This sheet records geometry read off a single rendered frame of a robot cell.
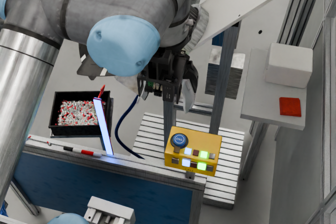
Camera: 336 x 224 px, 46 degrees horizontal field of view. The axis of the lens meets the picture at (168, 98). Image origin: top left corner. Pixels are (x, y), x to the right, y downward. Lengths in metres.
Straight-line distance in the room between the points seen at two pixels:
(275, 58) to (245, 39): 1.45
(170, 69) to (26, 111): 0.24
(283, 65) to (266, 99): 0.15
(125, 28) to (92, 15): 0.05
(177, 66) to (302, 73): 0.99
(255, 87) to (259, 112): 0.12
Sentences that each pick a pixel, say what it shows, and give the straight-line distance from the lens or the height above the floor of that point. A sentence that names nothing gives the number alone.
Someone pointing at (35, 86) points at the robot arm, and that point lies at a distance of 0.52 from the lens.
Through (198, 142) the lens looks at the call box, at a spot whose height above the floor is 1.07.
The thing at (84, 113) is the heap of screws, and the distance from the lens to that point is 1.58.
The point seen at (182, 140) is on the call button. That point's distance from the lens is 1.20.
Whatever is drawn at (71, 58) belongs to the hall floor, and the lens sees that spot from 2.95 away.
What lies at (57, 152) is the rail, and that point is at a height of 0.84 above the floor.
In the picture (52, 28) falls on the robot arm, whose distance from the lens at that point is 0.52.
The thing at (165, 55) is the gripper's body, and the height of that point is 1.68.
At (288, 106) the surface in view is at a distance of 1.59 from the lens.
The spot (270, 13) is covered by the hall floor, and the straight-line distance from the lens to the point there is 3.31.
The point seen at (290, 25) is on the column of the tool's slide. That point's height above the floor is 0.94.
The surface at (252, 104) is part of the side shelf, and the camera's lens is 1.59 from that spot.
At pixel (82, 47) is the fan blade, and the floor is 0.96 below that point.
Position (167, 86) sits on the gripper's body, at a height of 1.61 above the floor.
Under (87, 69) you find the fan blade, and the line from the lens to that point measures 1.29.
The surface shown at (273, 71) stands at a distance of 1.61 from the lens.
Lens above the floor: 2.12
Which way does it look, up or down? 53 degrees down
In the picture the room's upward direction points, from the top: straight up
